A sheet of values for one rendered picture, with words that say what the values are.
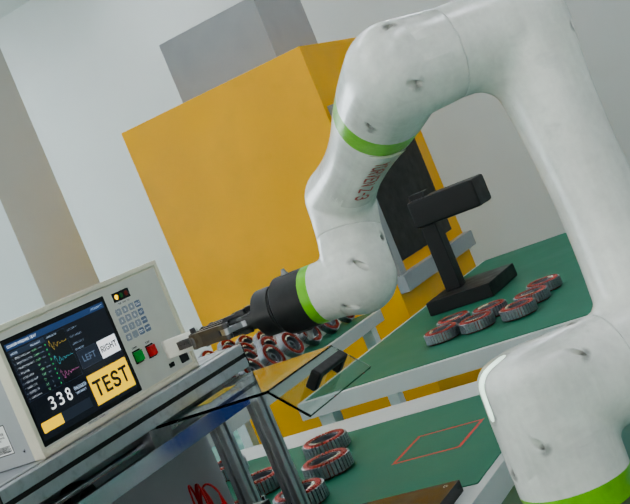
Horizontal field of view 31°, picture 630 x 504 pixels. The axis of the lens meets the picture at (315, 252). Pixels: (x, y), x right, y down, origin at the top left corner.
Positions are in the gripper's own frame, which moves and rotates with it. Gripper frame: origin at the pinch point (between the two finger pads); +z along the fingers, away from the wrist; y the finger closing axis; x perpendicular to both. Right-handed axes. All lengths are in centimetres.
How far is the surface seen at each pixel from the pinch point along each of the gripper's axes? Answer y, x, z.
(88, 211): 514, 63, 408
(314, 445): 68, -39, 28
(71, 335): -12.9, 8.6, 9.5
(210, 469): 21.9, -26.4, 21.8
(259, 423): 21.6, -20.8, 7.2
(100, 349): -7.9, 4.5, 9.5
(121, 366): -4.8, 0.5, 9.5
